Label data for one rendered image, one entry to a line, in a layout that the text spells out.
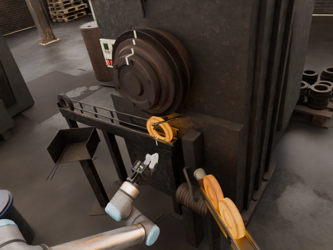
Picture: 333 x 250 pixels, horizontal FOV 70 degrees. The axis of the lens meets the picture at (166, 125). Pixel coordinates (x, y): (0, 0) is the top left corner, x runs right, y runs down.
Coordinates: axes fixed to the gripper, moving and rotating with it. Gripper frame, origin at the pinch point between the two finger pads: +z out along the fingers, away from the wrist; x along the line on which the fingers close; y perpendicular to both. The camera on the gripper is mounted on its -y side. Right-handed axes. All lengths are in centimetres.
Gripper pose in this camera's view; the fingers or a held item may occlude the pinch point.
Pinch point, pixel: (156, 156)
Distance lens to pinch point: 129.3
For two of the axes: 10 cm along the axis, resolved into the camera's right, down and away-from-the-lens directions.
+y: -2.9, -6.2, -7.3
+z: 5.4, -7.4, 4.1
